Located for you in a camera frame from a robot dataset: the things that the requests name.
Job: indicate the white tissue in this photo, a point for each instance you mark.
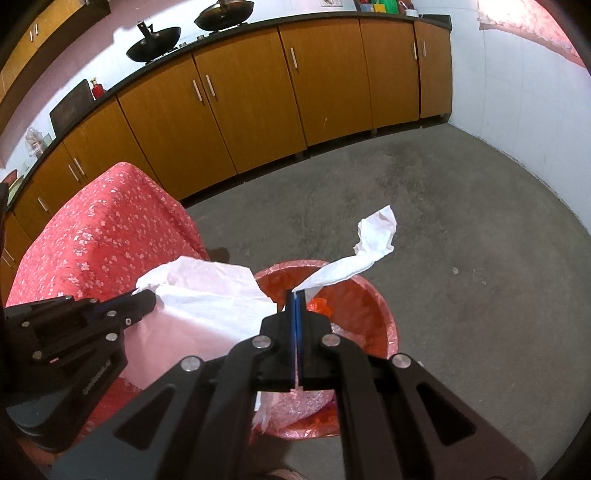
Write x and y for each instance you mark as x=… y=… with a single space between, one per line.
x=374 y=230

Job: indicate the wooden wall cabinets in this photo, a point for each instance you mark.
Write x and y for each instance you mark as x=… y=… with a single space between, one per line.
x=27 y=46

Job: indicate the black countertop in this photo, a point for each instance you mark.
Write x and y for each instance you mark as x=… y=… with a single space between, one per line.
x=323 y=17

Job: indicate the white plastic bag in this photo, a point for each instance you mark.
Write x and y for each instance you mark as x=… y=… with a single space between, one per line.
x=198 y=314

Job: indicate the red basin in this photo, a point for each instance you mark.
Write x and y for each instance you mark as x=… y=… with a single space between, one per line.
x=9 y=177

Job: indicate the dark cutting board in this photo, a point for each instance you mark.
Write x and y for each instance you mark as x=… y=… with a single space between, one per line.
x=69 y=108

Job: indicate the green box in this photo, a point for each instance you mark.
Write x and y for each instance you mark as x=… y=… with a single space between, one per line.
x=381 y=7

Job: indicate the white mug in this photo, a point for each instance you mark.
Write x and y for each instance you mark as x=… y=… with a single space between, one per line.
x=412 y=12

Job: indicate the pink floral curtain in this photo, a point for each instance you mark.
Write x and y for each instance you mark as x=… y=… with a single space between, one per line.
x=531 y=18

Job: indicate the jar in clear bag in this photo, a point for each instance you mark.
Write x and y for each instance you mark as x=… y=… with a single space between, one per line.
x=34 y=141

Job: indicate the orange plastic basket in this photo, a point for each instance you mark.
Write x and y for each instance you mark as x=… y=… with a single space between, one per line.
x=362 y=314

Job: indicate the white wall socket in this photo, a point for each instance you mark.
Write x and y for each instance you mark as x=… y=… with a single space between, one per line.
x=330 y=2

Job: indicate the red bottle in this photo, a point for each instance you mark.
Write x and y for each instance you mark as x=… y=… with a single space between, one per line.
x=97 y=87

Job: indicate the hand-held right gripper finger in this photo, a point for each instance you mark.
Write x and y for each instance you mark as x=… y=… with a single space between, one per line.
x=299 y=332
x=294 y=332

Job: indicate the red floral tablecloth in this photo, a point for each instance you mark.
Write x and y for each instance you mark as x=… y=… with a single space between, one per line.
x=106 y=221

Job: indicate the black wok with lid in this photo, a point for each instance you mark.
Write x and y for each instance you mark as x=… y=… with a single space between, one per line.
x=224 y=13

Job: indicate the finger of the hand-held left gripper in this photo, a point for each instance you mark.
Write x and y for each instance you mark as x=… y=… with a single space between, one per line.
x=138 y=301
x=99 y=369

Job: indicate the wooden base cabinets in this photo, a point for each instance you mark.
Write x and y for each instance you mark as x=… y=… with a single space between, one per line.
x=258 y=101

